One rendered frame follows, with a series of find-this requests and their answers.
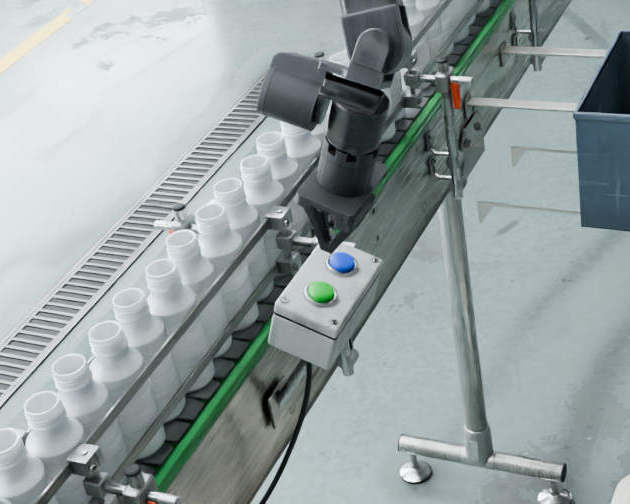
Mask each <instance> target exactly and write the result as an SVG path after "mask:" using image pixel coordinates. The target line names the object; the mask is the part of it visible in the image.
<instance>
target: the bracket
mask: <svg viewBox="0 0 630 504"><path fill-rule="evenodd" d="M528 1H529V15H530V29H531V30H519V29H518V28H517V26H516V15H515V11H513V12H512V14H511V15H510V18H511V29H512V30H515V31H516V32H517V33H518V34H529V36H528V40H529V42H530V43H531V44H532V47H542V39H543V38H544V31H543V30H542V29H541V28H539V16H538V1H537V0H528ZM517 33H515V34H514V35H513V37H512V42H513V46H518V37H517ZM527 56H531V57H530V63H531V64H532V65H533V69H534V71H535V72H539V71H541V70H542V63H543V62H544V60H545V58H546V56H541V55H527ZM417 62H418V58H417V50H415V49H413V51H412V55H411V58H410V60H409V62H408V63H407V64H406V65H405V67H404V68H406V69H407V71H406V72H405V74H404V76H403V80H404V83H405V86H410V89H407V90H406V91H405V93H404V94H403V95H402V98H404V99H405V106H404V108H416V109H417V108H418V107H419V106H420V104H421V103H422V101H423V97H422V90H421V89H414V86H418V85H419V84H420V82H425V83H435V84H436V91H437V92H439V93H441V97H442V106H443V114H444V122H445V131H446V139H447V147H448V152H439V151H436V150H435V149H434V148H433V143H432V139H433V136H432V135H431V130H429V131H428V132H427V133H426V135H425V138H426V146H427V151H428V152H429V151H431V152H432V153H433V154H432V155H431V156H430V158H429V159H428V161H429V169H430V175H434V176H435V177H436V178H437V179H442V180H451V181H450V183H449V189H450V191H451V192H453V197H454V199H462V198H463V190H464V188H465V187H466V185H467V178H466V177H465V176H464V175H463V169H462V163H463V162H464V160H465V156H464V154H463V152H461V151H459V150H458V144H457V136H456V127H455V118H454V109H453V105H454V108H455V109H460V108H461V97H460V87H461V84H462V85H473V83H474V78H473V77H463V76H454V72H453V68H452V67H449V66H448V58H447V57H439V58H438V59H437V64H438V72H437V73H436V75H424V74H421V71H420V70H412V68H413V67H414V66H415V64H416V63H417ZM451 91H452V92H451ZM452 98H453V101H452ZM434 155H435V156H446V157H447V159H446V165H447V167H448V168H449V169H450V172H451V176H446V175H439V174H438V173H437V171H436V167H435V163H436V160H435V159H434ZM172 209H173V211H174V215H175V218H176V219H175V220H174V222H169V221H161V220H156V221H155V222H154V228H155V229H161V230H169V235H170V234H172V233H174V232H176V231H179V230H191V231H193V232H195V234H199V232H198V230H197V225H196V221H195V217H194V214H193V213H187V212H186V208H185V204H184V203H176V204H175V205H173V207H172ZM265 218H268V219H269V223H270V228H269V230H278V231H280V232H279V233H278V234H277V236H276V242H277V246H278V249H283V251H282V252H281V253H280V255H279V256H278V257H277V259H276V260H275V263H278V264H279V269H280V271H279V272H278V273H280V274H288V275H294V274H295V273H296V271H297V270H298V269H299V267H300V266H301V265H302V262H301V257H300V252H298V251H292V250H293V249H294V248H295V247H296V246H304V247H312V251H314V249H315V248H316V247H317V245H318V241H317V238H316V235H315V236H314V238H308V237H300V236H297V232H296V231H295V230H287V227H288V226H289V225H290V224H291V222H292V221H293V218H292V213H291V208H290V207H283V206H273V207H272V209H271V210H270V211H269V212H268V213H267V215H266V216H265ZM290 250H291V251H290ZM358 358H359V353H358V351H357V350H356V349H355V348H354V347H353V341H352V335H351V336H350V338H349V339H348V341H347V343H346V344H345V346H344V347H343V349H342V350H341V352H340V353H339V355H338V357H337V358H336V363H337V365H338V366H339V367H340V368H341V369H342V372H343V375H344V376H347V377H348V376H352V375H353V374H354V367H353V366H354V364H355V363H356V361H357V360H358ZM66 460H67V462H71V465H72V468H73V470H74V471H73V473H72V474H75V475H79V476H84V477H85V479H84V480H83V482H82V483H83V486H84V489H85V491H86V494H87V495H89V496H93V497H92V498H91V500H90V501H89V502H88V504H119V502H118V499H117V496H116V495H121V496H123V498H124V501H125V504H181V497H180V496H176V495H172V494H167V493H163V492H158V489H157V486H156V483H155V480H154V477H153V475H152V474H148V473H144V472H142V468H141V465H140V464H138V463H132V464H129V465H128V466H126V467H125V469H124V473H125V475H126V477H127V480H128V483H129V484H128V485H127V484H123V483H118V482H114V481H111V479H110V476H109V474H108V473H106V472H102V471H97V469H98V468H99V467H100V465H101V464H102V463H103V462H104V458H103V456H102V453H101V450H100V447H99V446H95V445H90V444H86V443H81V442H80V443H79V444H78V446H77V447H76V448H75V449H74V450H73V452H72V453H71V454H70V455H69V457H68V458H67V459H66ZM110 493H112V494H110ZM114 494H116V495H114Z"/></svg>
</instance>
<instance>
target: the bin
mask: <svg viewBox="0 0 630 504"><path fill-rule="evenodd" d="M508 54H517V55H541V56H565V57H589V58H603V59H602V61H601V63H600V65H599V67H598V68H597V70H596V72H595V74H594V76H593V77H592V79H591V81H590V83H589V85H588V86H587V88H586V90H585V92H584V94H583V96H582V97H581V99H580V101H579V103H564V102H547V101H529V100H512V99H495V98H478V97H472V95H471V91H469V93H468V94H467V95H466V97H465V98H464V108H465V117H466V120H468V119H469V117H470V116H471V114H472V113H473V106H474V107H490V108H507V109H523V110H539V111H556V112H572V113H573V119H575V127H576V145H577V150H567V149H553V148H540V147H526V146H513V145H511V157H512V167H515V166H516V164H517V163H518V161H519V160H520V158H521V157H522V155H523V154H524V152H525V151H526V150H529V151H542V152H555V153H569V154H577V164H578V182H579V200H580V210H572V209H561V208H550V207H540V206H529V205H519V204H508V203H498V202H487V201H477V204H478V213H479V222H480V223H482V222H483V221H484V219H485V218H486V216H487V215H488V213H489V212H490V211H491V209H492V208H493V206H497V207H508V208H518V209H528V210H539V211H549V212H559V213H570V214H580V218H581V227H590V228H600V229H610V230H619V231H629V232H630V30H627V29H619V30H618V32H617V34H616V36H615V37H614V39H613V41H612V43H611V45H610V47H609V48H608V50H601V49H575V48H549V47H524V46H507V43H506V40H505V41H504V42H503V43H502V45H501V46H500V58H501V67H503V66H504V65H505V64H506V62H507V61H508Z"/></svg>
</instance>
